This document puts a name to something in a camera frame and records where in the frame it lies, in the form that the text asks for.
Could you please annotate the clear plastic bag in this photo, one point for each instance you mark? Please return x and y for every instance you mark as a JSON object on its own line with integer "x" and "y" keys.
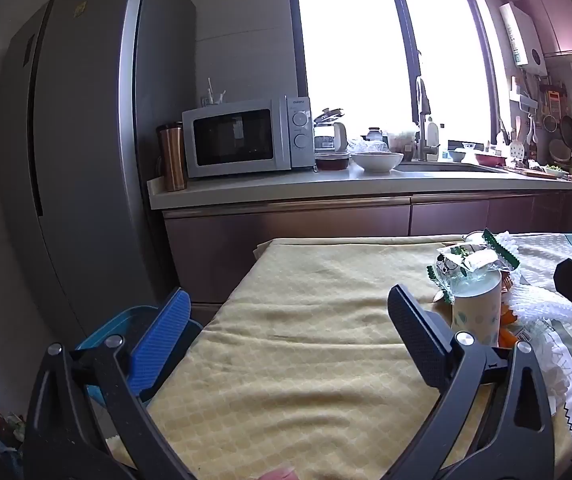
{"x": 531, "y": 335}

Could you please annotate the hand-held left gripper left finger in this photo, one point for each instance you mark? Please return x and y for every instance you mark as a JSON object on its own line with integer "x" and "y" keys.
{"x": 166, "y": 340}

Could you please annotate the wooden cutting board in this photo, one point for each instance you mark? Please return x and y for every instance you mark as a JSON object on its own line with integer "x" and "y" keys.
{"x": 526, "y": 171}

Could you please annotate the glass kettle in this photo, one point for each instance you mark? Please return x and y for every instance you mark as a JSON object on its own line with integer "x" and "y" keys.
{"x": 331, "y": 132}

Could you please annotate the red shallow bowl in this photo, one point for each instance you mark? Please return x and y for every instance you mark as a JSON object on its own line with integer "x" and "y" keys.
{"x": 491, "y": 160}

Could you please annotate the wall knife rack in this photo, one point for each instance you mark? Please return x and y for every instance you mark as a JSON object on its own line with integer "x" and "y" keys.
{"x": 523, "y": 95}

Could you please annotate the pink wall cabinet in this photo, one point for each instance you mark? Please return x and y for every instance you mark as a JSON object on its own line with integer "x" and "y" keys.
{"x": 558, "y": 22}

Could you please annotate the orange peel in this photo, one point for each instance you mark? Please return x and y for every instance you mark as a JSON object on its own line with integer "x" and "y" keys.
{"x": 506, "y": 335}

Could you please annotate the yellow patterned tablecloth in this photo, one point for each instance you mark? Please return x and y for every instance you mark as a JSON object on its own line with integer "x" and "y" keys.
{"x": 291, "y": 335}

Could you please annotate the large window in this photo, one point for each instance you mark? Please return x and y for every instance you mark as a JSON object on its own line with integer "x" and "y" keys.
{"x": 351, "y": 50}

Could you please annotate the white foam net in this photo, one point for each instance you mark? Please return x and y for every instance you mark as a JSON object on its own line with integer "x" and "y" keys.
{"x": 508, "y": 245}
{"x": 536, "y": 305}

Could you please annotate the white microwave oven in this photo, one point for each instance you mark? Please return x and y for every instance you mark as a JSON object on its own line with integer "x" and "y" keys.
{"x": 236, "y": 137}

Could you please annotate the black frying pan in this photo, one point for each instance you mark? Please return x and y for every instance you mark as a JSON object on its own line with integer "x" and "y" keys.
{"x": 569, "y": 132}

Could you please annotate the white water heater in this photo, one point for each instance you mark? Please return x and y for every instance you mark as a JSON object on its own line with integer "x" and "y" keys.
{"x": 523, "y": 35}

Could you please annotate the dark red bowl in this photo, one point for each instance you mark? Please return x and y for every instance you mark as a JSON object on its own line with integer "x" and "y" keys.
{"x": 332, "y": 161}

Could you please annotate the green white snack wrapper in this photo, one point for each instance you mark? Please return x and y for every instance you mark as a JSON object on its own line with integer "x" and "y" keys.
{"x": 466, "y": 260}

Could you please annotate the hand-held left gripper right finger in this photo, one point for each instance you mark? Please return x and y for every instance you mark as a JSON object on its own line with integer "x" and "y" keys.
{"x": 416, "y": 345}

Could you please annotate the blue plastic bin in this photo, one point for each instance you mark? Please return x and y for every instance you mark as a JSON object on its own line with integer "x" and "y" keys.
{"x": 126, "y": 316}

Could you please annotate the white utensil holder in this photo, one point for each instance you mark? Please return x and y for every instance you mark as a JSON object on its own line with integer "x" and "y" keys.
{"x": 213, "y": 95}

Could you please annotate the white grey printed cloth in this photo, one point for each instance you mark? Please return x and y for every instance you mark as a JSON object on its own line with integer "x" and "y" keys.
{"x": 566, "y": 365}

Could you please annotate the copper thermos mug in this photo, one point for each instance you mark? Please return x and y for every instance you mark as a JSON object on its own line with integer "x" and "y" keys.
{"x": 172, "y": 157}

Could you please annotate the white soap bottle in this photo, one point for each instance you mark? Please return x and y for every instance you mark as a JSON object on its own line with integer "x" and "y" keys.
{"x": 432, "y": 135}

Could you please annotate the white slotted spatula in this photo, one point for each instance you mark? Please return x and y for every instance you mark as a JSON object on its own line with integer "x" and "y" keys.
{"x": 517, "y": 147}

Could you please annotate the white paper cup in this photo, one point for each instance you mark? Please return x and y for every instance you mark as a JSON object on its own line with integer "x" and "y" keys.
{"x": 476, "y": 310}

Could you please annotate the metal kitchen faucet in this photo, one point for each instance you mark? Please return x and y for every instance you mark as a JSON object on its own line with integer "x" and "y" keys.
{"x": 422, "y": 135}

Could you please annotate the kitchen counter cabinet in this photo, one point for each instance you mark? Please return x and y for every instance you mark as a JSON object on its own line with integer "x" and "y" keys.
{"x": 291, "y": 215}

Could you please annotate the white ceramic bowl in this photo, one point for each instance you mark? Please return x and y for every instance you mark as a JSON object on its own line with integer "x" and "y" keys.
{"x": 377, "y": 161}

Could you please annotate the grey refrigerator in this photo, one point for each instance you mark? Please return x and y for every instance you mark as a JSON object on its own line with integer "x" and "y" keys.
{"x": 81, "y": 160}

